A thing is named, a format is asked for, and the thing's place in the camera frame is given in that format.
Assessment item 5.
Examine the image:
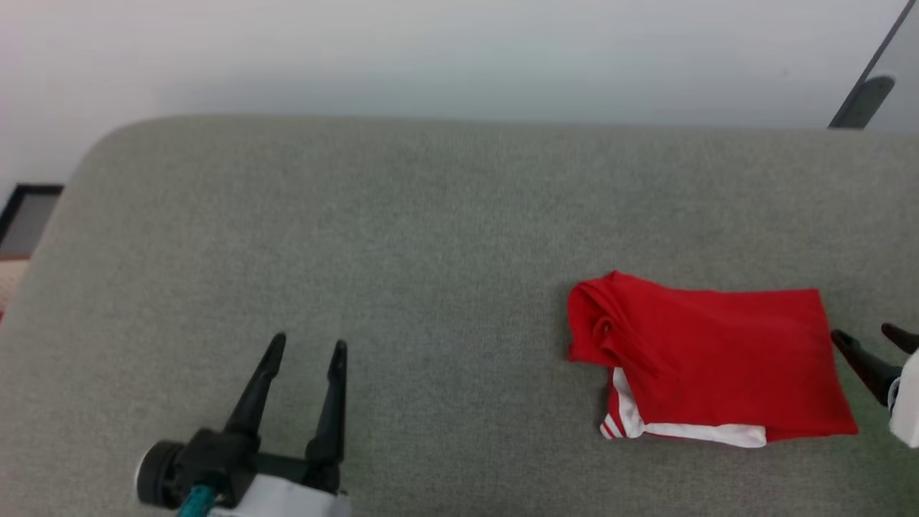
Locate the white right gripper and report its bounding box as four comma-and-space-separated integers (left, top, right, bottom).
831, 322, 919, 450

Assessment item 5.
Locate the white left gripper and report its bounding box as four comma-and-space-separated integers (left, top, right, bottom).
187, 331, 353, 517

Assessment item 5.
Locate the red basketball jersey white trim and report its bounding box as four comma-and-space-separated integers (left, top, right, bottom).
566, 270, 860, 450

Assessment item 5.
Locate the grey fabric sofa seat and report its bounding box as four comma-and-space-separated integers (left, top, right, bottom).
0, 114, 919, 517

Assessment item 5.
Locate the black framed floor panel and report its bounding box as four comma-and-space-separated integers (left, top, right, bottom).
0, 184, 65, 261

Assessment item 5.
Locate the teal cable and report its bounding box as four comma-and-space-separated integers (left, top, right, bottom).
175, 484, 218, 517

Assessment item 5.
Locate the grey metal bracket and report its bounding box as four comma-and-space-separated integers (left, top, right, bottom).
833, 75, 897, 131

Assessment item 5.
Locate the dark grey metal frame bar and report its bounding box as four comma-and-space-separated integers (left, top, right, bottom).
829, 0, 919, 131

